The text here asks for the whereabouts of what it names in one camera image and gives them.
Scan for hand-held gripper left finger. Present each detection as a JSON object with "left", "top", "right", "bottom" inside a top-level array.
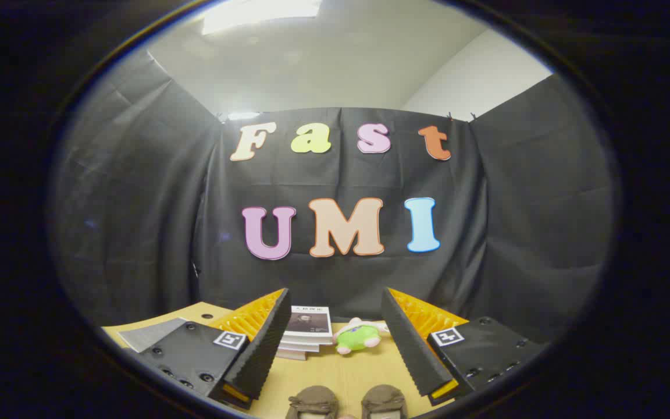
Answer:
[{"left": 129, "top": 287, "right": 293, "bottom": 410}]

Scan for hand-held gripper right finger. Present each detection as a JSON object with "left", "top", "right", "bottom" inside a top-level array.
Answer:
[{"left": 380, "top": 287, "right": 548, "bottom": 406}]

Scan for brown fuzzy shoe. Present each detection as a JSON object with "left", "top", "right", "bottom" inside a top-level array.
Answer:
[
  {"left": 361, "top": 384, "right": 409, "bottom": 419},
  {"left": 286, "top": 385, "right": 340, "bottom": 419}
]

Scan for plain white book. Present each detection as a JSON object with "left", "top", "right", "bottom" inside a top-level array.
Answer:
[{"left": 276, "top": 346, "right": 321, "bottom": 361}]

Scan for white patterned book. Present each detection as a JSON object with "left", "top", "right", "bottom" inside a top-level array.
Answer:
[{"left": 280, "top": 335, "right": 334, "bottom": 350}]

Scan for green and pink plush toy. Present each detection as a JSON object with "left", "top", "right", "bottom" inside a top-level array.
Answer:
[{"left": 333, "top": 317, "right": 391, "bottom": 356}]

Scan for white book with portrait cover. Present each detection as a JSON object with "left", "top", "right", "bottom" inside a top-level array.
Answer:
[{"left": 283, "top": 306, "right": 334, "bottom": 339}]

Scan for black backdrop cloth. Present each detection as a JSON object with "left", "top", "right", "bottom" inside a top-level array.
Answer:
[{"left": 50, "top": 49, "right": 618, "bottom": 344}]

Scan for ceiling light panel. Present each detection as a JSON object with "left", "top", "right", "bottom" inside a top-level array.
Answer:
[{"left": 201, "top": 0, "right": 324, "bottom": 35}]

